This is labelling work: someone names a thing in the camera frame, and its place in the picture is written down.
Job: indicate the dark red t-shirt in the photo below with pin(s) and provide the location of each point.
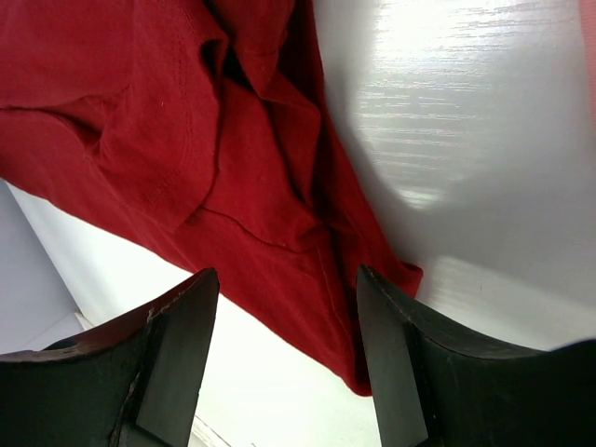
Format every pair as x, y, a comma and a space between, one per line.
199, 130

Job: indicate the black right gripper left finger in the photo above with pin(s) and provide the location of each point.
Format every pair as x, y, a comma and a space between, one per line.
132, 381

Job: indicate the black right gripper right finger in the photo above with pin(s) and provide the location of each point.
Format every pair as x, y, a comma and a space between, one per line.
436, 382

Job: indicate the pink t-shirt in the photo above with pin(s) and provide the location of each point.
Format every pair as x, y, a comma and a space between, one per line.
587, 10

